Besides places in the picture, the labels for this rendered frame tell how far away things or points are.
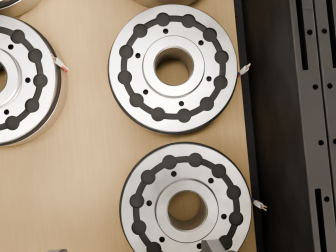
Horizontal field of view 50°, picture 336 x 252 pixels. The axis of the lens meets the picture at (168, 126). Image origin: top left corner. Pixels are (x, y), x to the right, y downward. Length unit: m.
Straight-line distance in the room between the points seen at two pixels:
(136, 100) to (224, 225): 0.12
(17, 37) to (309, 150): 0.23
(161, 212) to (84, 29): 0.17
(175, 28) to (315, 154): 0.14
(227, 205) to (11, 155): 0.18
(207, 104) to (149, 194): 0.08
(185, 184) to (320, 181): 0.10
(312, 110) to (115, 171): 0.17
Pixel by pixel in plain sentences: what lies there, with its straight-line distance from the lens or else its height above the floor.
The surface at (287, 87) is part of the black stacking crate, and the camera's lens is 0.24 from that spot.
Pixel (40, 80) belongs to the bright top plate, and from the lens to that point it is 0.30.
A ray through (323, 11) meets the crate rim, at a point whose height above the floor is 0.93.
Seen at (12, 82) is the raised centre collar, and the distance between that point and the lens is 0.30.
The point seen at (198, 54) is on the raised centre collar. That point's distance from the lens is 0.28.
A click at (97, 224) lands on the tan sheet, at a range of 0.32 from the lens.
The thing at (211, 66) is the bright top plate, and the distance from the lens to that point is 0.29.
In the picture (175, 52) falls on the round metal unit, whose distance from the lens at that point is 0.30.
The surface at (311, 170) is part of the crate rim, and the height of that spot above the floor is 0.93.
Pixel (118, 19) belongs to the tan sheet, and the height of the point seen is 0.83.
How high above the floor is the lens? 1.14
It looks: 87 degrees down
